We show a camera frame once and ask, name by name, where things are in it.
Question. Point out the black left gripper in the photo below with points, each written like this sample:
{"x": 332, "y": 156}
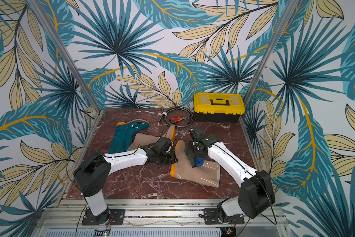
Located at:
{"x": 173, "y": 159}

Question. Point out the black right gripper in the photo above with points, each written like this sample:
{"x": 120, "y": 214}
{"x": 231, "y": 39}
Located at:
{"x": 192, "y": 149}

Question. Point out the blue grey cloth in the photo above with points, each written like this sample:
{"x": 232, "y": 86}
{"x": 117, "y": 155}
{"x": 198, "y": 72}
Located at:
{"x": 197, "y": 162}

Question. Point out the beige boot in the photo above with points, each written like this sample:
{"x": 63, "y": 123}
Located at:
{"x": 207, "y": 174}
{"x": 144, "y": 139}

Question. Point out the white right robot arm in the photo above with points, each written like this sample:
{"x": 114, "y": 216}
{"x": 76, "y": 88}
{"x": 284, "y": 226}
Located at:
{"x": 256, "y": 193}

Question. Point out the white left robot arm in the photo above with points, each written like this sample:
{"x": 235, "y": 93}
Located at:
{"x": 92, "y": 173}

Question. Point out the teal rubber boot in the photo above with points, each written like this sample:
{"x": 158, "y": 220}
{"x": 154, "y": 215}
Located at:
{"x": 124, "y": 133}

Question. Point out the yellow black toolbox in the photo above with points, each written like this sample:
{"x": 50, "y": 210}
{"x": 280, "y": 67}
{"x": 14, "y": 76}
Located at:
{"x": 218, "y": 107}

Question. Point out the red handled pliers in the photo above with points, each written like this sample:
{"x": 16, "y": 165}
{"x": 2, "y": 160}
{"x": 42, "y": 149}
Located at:
{"x": 176, "y": 119}

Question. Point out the aluminium front rail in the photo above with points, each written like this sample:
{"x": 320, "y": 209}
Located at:
{"x": 133, "y": 217}

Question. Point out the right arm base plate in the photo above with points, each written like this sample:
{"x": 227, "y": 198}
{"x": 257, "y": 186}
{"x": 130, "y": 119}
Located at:
{"x": 213, "y": 216}

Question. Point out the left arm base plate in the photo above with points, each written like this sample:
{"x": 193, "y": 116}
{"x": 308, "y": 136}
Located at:
{"x": 112, "y": 217}

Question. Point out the left aluminium frame post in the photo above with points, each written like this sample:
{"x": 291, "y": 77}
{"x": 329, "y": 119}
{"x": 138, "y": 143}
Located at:
{"x": 46, "y": 22}

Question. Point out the aluminium frame post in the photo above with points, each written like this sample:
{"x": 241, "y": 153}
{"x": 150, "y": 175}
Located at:
{"x": 264, "y": 49}
{"x": 46, "y": 22}

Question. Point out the right aluminium frame post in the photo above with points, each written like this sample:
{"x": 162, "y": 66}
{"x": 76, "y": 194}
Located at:
{"x": 264, "y": 49}

